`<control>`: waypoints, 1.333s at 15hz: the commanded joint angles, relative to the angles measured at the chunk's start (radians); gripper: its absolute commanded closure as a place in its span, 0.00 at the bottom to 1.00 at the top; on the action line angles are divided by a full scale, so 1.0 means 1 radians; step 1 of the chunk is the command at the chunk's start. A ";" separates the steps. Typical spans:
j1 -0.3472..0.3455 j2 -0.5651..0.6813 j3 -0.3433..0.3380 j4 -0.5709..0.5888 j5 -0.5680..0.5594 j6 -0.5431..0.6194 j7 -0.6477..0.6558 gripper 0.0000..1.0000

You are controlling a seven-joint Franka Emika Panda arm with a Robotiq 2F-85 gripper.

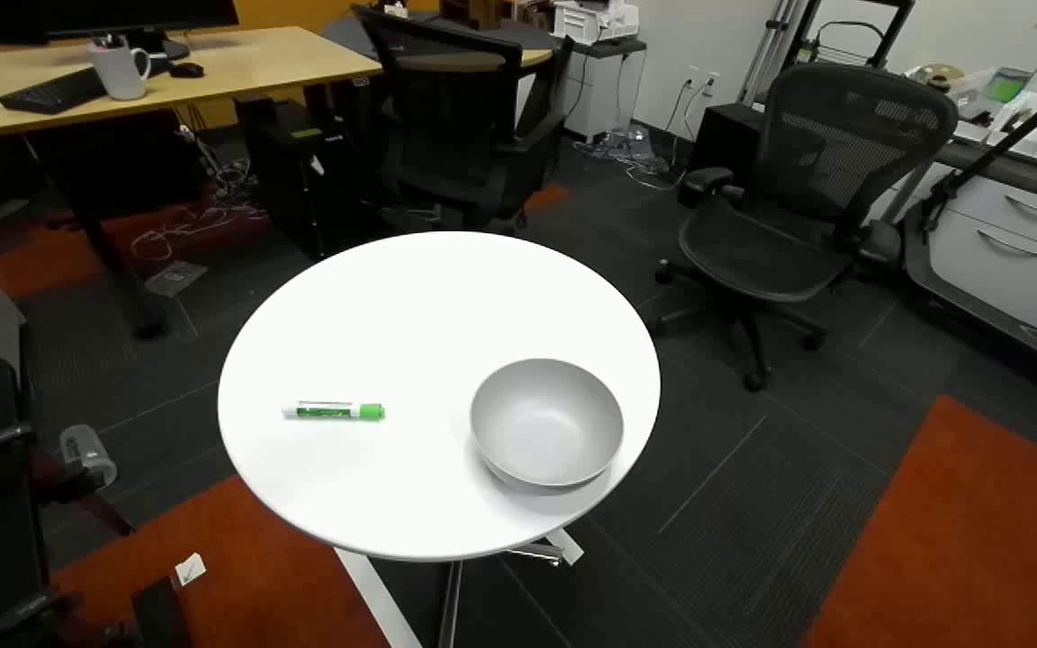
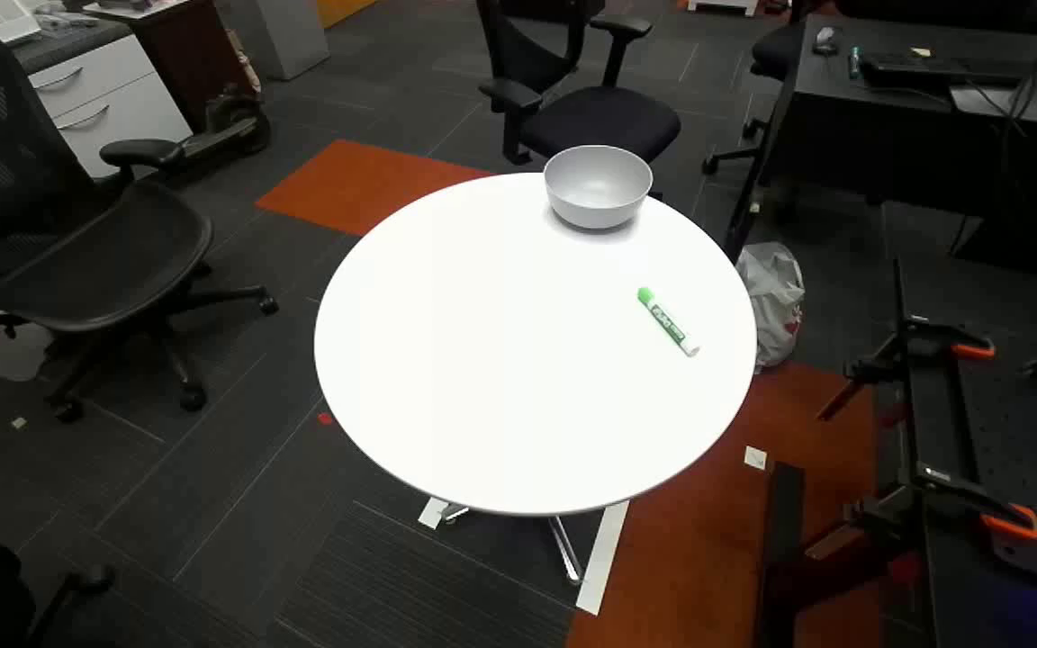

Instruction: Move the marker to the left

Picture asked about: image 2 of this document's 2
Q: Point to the black office desk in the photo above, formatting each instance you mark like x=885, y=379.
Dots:
x=903, y=109

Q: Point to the black upright post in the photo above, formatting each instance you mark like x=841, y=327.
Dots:
x=778, y=552

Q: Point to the black cushioned office chair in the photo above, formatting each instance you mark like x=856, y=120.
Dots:
x=600, y=115

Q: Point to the white drawer cabinet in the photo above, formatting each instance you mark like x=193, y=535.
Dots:
x=110, y=95

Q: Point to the black perforated workbench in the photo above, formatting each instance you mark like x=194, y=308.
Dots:
x=999, y=479

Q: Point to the small white paper scrap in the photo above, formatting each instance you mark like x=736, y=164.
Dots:
x=757, y=457

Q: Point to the silver metal bowl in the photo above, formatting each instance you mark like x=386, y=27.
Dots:
x=595, y=183

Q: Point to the white table base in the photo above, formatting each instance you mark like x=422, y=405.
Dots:
x=604, y=558

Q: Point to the black rolling chair base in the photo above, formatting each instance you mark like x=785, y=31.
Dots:
x=770, y=57

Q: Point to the grey metal cabinet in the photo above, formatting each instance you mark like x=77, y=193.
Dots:
x=278, y=33

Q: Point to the black scooter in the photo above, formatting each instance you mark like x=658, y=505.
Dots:
x=228, y=125

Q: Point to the white plastic bag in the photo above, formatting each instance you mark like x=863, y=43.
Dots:
x=776, y=301

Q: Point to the black mesh office chair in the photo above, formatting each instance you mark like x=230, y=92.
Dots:
x=104, y=255

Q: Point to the grey computer mouse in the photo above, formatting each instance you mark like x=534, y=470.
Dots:
x=827, y=36

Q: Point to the green white marker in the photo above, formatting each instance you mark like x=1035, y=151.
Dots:
x=668, y=323

